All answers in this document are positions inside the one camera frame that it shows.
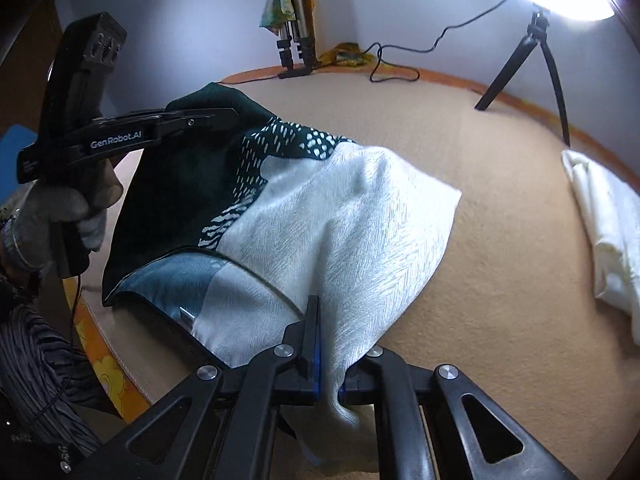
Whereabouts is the black ring light tripod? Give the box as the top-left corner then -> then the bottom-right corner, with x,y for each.
473,3 -> 573,149

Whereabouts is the green and white patterned garment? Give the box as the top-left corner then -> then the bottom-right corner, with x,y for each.
102,84 -> 461,474

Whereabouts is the orange floral bedsheet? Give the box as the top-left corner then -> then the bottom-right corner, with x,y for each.
74,65 -> 639,422

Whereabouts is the folded cream cloth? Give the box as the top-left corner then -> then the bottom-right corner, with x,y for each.
561,150 -> 640,342

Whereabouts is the black cable on bed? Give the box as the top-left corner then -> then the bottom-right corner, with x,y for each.
366,0 -> 519,85

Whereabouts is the colourful cloth on tripod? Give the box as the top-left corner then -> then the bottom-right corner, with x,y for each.
259,0 -> 298,39

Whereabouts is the left hand grey glove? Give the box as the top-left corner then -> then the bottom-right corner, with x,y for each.
1,160 -> 124,276

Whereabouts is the beige blanket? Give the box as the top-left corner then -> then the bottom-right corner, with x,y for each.
79,66 -> 640,480

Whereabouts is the colourful crumpled cloth in corner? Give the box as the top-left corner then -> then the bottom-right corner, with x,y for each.
318,42 -> 374,68

